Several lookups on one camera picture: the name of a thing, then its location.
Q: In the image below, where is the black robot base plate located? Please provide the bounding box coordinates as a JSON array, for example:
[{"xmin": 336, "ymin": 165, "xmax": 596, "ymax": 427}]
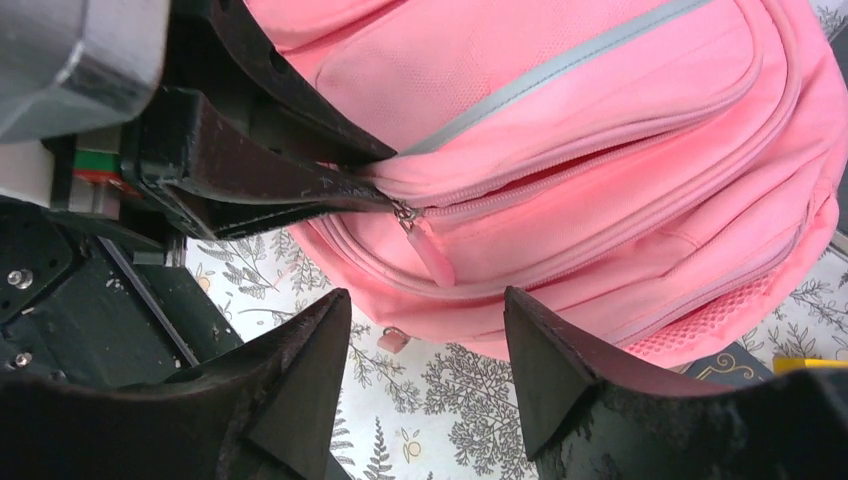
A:
[{"xmin": 1, "ymin": 203, "xmax": 249, "ymax": 390}]

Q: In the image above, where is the Nineteen Eighty-Four blue book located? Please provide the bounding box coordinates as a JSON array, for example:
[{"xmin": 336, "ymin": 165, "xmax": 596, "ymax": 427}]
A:
[{"xmin": 683, "ymin": 343, "xmax": 774, "ymax": 387}]

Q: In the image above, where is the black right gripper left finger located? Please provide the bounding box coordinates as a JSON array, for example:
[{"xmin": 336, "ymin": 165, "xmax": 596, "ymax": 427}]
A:
[{"xmin": 1, "ymin": 289, "xmax": 352, "ymax": 479}]

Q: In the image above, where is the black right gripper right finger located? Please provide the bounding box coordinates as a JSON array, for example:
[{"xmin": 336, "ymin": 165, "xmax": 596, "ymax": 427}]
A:
[{"xmin": 504, "ymin": 287, "xmax": 847, "ymax": 479}]

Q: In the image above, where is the pink student backpack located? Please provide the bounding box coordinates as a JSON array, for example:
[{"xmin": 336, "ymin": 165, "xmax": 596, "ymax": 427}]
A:
[{"xmin": 248, "ymin": 1, "xmax": 847, "ymax": 367}]

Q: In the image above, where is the yellow wooden block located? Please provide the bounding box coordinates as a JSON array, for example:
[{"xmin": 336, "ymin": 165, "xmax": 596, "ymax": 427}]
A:
[{"xmin": 772, "ymin": 357, "xmax": 848, "ymax": 374}]

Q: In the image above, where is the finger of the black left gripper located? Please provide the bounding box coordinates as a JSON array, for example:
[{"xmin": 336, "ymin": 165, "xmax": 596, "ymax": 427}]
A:
[{"xmin": 165, "ymin": 1, "xmax": 396, "ymax": 166}]

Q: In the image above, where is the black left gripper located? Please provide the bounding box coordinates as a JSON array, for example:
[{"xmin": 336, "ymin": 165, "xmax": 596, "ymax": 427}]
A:
[{"xmin": 41, "ymin": 87, "xmax": 393, "ymax": 265}]

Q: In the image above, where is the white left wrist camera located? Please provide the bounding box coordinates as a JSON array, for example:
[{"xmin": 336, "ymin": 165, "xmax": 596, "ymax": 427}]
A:
[{"xmin": 1, "ymin": 0, "xmax": 171, "ymax": 143}]

